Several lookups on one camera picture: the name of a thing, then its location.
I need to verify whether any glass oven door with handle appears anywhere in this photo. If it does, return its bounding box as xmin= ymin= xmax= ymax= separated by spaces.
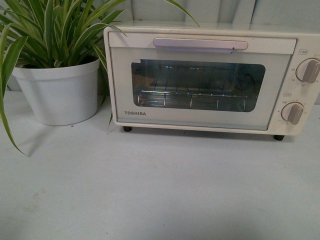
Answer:
xmin=107 ymin=32 xmax=297 ymax=131

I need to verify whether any cream Toshiba toaster oven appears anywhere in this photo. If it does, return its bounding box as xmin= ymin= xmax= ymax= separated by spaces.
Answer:
xmin=103 ymin=21 xmax=320 ymax=141

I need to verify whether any white plastic plant pot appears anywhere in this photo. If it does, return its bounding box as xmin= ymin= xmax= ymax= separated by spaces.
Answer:
xmin=12 ymin=58 xmax=100 ymax=126

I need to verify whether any lower beige timer knob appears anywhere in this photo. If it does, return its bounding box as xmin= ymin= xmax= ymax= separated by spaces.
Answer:
xmin=281 ymin=102 xmax=304 ymax=125

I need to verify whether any upper beige temperature knob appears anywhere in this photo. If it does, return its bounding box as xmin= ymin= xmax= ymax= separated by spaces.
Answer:
xmin=295 ymin=58 xmax=320 ymax=84

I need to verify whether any green striped spider plant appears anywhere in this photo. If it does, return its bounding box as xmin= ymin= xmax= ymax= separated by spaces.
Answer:
xmin=0 ymin=0 xmax=200 ymax=157

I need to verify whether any metal wire oven rack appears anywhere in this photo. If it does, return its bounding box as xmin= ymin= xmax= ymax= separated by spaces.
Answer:
xmin=132 ymin=65 xmax=258 ymax=112

